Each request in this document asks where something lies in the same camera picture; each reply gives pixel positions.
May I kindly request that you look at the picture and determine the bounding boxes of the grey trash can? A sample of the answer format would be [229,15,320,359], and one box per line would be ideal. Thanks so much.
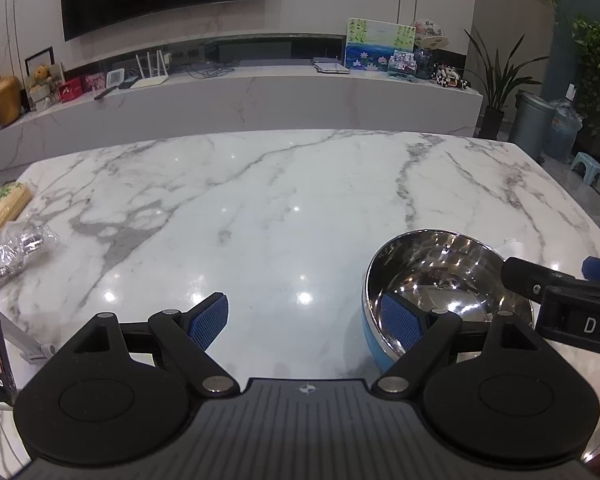
[508,91,556,161]

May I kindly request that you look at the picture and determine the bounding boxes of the stainless steel bowl blue outside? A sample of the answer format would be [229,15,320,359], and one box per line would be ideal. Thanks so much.
[362,230,536,361]

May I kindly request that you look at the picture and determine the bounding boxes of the leafy climbing plant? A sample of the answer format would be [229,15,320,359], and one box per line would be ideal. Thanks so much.
[572,17,600,136]

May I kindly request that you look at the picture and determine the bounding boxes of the long leaf potted plant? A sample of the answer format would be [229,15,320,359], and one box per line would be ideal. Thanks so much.
[464,27,543,141]

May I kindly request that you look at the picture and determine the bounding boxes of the small photo card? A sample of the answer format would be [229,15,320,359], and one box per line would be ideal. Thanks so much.
[387,50,416,80]

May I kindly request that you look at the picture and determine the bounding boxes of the metal phone stand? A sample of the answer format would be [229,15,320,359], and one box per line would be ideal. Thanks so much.
[0,310,56,363]

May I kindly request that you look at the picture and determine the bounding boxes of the red box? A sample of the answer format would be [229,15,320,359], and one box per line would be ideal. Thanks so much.
[58,79,84,103]

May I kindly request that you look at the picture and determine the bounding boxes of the clear plastic wrapped package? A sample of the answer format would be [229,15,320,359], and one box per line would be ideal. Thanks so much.
[0,222,61,288]

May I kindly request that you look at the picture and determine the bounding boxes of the painted folding fan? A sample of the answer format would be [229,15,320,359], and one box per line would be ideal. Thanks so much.
[411,19,451,51]

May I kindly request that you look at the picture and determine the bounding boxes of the black cables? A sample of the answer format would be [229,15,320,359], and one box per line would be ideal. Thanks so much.
[180,62,236,80]

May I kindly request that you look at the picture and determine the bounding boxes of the black white cow figurines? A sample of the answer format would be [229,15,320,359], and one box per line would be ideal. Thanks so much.
[431,64,468,92]

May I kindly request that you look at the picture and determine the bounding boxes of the grey flat box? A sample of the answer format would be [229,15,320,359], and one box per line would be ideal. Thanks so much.
[312,59,351,75]

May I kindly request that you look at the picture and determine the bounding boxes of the white router with antennas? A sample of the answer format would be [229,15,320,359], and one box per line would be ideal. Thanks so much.
[130,50,173,90]

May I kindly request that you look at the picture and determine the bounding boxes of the white marble television console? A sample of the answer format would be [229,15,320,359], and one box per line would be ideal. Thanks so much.
[0,35,483,173]

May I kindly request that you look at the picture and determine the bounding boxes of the golden vase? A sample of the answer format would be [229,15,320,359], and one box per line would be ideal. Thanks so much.
[0,76,22,127]

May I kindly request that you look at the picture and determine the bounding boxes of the water lily painting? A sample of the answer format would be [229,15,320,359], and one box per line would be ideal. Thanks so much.
[345,17,415,71]

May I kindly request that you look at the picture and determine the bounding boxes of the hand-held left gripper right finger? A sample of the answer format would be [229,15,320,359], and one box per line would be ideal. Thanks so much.
[371,292,556,397]

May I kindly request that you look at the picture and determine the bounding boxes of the clear water jug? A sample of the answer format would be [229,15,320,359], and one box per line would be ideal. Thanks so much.
[545,100,583,163]

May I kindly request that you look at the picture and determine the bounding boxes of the dark glass jar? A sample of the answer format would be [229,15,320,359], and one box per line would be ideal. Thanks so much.
[414,46,436,80]

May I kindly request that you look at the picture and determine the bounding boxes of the black picture frame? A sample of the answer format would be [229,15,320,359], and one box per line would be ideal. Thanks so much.
[25,46,56,81]

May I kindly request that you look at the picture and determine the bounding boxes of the brown teddy bear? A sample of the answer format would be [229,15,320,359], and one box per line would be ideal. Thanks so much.
[28,65,53,111]

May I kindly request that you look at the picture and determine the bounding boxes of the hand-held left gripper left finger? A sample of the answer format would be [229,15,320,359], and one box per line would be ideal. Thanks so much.
[55,293,241,398]

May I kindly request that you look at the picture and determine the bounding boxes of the small light blue stool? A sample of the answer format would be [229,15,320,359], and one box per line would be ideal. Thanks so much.
[570,151,600,187]

